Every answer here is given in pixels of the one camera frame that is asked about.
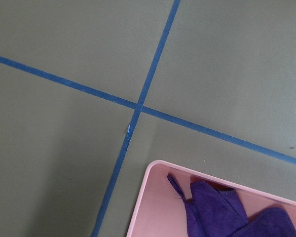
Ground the purple microfiber cloth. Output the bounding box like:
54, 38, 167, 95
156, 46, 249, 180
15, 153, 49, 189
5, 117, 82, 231
167, 174, 296, 237

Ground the pink plastic bin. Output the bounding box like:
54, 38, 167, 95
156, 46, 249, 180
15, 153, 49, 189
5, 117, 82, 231
127, 160, 296, 237

